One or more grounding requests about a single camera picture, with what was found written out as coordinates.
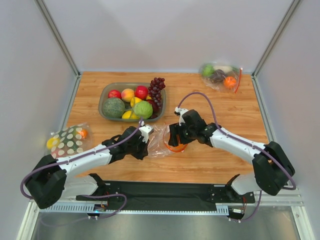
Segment fake orange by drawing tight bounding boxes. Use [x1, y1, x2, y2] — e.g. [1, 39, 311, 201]
[176, 136, 188, 152]

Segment clear zip bag orange seal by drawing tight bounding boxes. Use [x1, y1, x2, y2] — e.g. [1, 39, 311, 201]
[147, 124, 188, 158]

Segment fake green cabbage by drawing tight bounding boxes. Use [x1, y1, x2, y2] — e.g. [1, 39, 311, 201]
[133, 100, 153, 119]

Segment fake purple grapes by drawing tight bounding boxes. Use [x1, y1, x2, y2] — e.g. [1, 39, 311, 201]
[148, 77, 166, 108]

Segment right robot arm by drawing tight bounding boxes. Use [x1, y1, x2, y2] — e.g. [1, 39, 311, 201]
[168, 107, 295, 196]

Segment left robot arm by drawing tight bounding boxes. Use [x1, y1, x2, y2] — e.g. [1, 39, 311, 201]
[24, 125, 153, 209]

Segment fake yellow banana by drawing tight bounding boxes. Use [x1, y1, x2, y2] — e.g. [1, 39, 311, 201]
[121, 110, 140, 120]

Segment fake dark red apple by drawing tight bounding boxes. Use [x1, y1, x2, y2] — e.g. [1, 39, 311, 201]
[147, 99, 159, 114]

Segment fake green melon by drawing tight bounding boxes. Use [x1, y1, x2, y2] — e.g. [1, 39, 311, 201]
[102, 97, 125, 119]

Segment fake yellow pepper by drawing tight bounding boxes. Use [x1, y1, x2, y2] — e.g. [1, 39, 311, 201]
[130, 97, 142, 108]

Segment fake peach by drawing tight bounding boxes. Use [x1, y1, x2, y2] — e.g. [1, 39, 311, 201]
[121, 88, 135, 103]

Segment fake red pomegranate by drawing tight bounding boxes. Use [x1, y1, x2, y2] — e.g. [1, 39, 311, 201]
[134, 85, 149, 100]

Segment far zip bag with food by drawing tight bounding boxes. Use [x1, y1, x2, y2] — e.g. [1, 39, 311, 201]
[199, 62, 243, 93]

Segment zip bag with food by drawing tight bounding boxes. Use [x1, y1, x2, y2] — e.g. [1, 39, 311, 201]
[45, 122, 94, 159]
[199, 62, 243, 93]

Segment left zip bag with food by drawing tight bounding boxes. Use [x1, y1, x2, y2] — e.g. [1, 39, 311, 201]
[45, 122, 94, 159]

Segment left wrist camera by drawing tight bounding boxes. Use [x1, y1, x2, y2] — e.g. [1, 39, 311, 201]
[138, 124, 154, 143]

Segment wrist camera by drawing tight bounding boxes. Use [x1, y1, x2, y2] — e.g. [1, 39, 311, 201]
[138, 124, 154, 143]
[174, 107, 189, 126]

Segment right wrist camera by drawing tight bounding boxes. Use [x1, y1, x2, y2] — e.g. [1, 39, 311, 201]
[174, 107, 189, 126]

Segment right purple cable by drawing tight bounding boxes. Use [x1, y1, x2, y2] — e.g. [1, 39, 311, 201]
[177, 91, 297, 223]

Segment purple cable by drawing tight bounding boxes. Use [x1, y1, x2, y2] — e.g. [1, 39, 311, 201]
[19, 117, 146, 227]
[177, 91, 297, 223]

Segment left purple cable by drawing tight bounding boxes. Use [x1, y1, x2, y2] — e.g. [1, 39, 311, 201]
[19, 117, 146, 227]

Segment white slotted cable duct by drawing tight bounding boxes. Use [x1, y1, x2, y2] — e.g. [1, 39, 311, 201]
[39, 202, 245, 216]

